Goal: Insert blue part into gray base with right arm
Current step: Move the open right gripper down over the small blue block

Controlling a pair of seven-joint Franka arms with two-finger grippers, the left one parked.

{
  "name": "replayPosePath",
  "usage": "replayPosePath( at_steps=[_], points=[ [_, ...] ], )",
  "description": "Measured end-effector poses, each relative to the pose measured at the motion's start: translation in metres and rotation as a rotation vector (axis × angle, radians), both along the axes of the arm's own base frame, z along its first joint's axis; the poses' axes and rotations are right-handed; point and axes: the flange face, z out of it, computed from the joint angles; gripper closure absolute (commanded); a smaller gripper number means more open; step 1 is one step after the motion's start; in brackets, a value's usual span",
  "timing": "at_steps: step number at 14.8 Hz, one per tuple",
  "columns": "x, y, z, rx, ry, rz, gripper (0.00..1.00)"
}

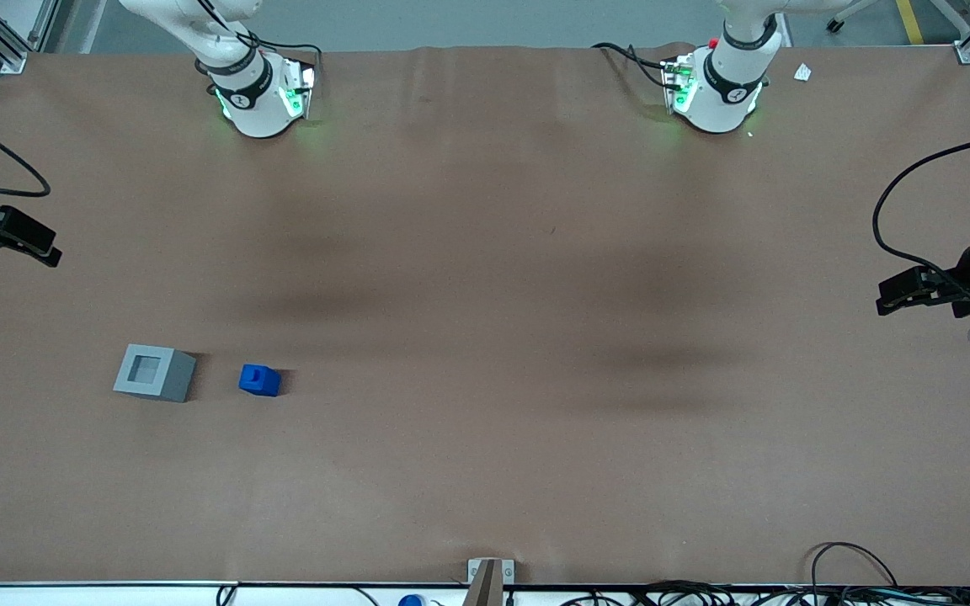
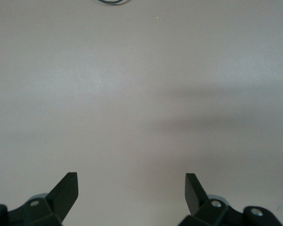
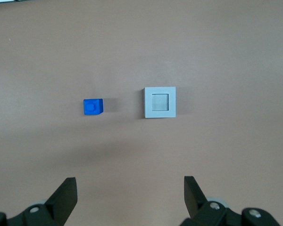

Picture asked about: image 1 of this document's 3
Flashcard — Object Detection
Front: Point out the long black left wrist cable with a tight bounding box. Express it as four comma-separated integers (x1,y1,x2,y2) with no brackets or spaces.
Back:
871,130,970,309

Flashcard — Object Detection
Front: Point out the black cable loop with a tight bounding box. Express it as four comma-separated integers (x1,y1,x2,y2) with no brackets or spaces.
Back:
808,542,900,593

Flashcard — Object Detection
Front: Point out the blue plastic part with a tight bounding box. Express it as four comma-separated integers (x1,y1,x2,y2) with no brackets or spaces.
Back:
238,364,282,397

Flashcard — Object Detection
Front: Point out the black left arm base cable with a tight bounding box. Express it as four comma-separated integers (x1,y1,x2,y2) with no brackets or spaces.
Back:
592,41,676,90

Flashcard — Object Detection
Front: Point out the brown table cover sheet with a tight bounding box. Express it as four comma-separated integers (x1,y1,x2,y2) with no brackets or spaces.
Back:
0,42,970,587

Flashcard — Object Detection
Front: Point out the black right arm base cable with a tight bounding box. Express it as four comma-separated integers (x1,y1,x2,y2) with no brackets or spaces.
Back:
197,0,324,66

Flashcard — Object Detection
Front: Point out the black arm base cable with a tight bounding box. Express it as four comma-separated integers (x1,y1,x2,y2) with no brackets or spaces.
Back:
592,41,676,90
197,0,324,66

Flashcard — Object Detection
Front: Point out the white chair leg with caster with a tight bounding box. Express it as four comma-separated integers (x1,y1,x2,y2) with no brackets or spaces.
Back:
825,0,883,34

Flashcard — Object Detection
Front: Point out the metal bracket with brown post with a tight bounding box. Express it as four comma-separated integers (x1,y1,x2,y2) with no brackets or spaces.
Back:
464,557,516,606

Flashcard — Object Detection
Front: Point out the gray square base block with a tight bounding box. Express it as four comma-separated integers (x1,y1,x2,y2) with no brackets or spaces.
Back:
113,343,198,403

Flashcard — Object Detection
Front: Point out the black cable bundle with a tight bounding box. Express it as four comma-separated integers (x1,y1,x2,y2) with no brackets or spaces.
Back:
559,579,970,606

